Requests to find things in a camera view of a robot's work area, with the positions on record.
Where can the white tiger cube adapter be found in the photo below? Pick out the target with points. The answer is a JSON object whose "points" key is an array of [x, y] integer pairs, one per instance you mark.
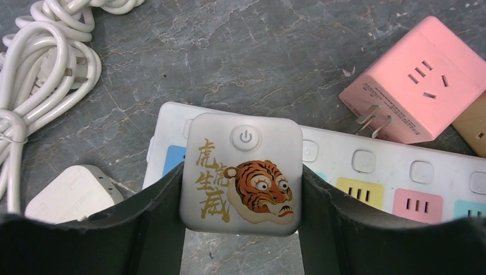
{"points": [[242, 175]]}

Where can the pink cube socket adapter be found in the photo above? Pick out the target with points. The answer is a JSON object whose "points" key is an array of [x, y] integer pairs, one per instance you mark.
{"points": [[418, 87]]}

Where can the tan cube socket adapter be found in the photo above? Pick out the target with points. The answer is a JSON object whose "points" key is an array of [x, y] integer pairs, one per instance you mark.
{"points": [[471, 125]]}

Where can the white flat charger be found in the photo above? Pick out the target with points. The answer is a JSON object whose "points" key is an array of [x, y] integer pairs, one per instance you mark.
{"points": [[78, 192]]}

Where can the long white colourful power strip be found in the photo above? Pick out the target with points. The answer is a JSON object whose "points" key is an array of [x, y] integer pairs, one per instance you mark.
{"points": [[412, 182]]}

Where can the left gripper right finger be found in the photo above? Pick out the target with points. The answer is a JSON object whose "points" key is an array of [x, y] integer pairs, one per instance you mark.
{"points": [[341, 235]]}

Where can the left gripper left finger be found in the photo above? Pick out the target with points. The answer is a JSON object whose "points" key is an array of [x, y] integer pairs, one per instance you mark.
{"points": [[140, 235]]}

